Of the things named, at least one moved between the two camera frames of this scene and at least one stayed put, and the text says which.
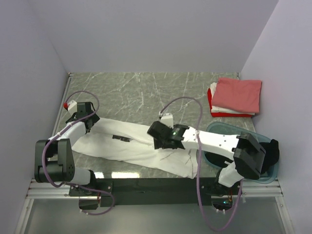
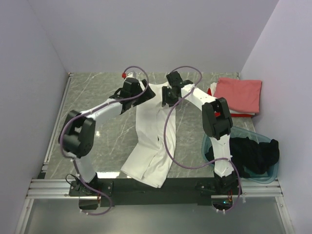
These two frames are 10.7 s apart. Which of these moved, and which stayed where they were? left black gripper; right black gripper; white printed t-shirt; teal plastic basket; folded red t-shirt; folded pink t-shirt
Moved: right black gripper; left black gripper; white printed t-shirt
Stayed: folded pink t-shirt; teal plastic basket; folded red t-shirt
